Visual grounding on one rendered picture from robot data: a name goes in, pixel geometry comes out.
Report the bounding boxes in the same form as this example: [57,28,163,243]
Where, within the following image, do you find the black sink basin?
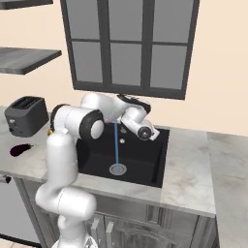
[76,121,171,189]

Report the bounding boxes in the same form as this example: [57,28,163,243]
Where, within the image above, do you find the purple eggplant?
[9,143,35,158]

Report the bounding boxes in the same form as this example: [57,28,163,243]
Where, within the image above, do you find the blue water stream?
[113,121,120,170]

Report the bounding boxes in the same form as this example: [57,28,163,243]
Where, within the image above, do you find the dark framed window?
[60,0,201,101]

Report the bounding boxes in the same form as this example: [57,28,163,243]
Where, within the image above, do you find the grey cabinet door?
[104,209,199,248]
[84,204,107,248]

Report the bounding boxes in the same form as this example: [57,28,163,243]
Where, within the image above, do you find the dark grey toaster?
[4,95,50,138]

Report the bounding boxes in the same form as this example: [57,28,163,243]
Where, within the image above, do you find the grey dishwasher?
[0,174,42,245]

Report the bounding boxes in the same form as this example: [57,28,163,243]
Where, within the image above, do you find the silver cabinet door handle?
[105,221,114,248]
[90,218,101,244]

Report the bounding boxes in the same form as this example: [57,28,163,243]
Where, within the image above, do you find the grey wall shelf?
[0,0,54,11]
[0,46,63,76]

